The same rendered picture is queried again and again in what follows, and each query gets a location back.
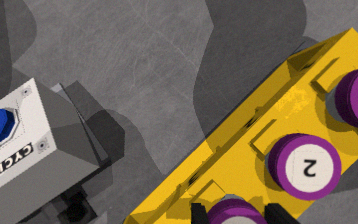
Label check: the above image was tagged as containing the white button housing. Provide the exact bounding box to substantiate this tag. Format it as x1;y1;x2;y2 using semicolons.
0;78;111;224

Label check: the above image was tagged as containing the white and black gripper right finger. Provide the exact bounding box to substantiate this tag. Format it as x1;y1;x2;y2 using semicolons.
264;203;300;224

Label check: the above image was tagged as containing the grey metal mounting bracket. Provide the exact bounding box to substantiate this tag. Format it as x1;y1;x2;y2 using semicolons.
120;42;310;224

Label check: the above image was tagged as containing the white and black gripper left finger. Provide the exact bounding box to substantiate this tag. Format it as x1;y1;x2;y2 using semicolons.
191;203;210;224

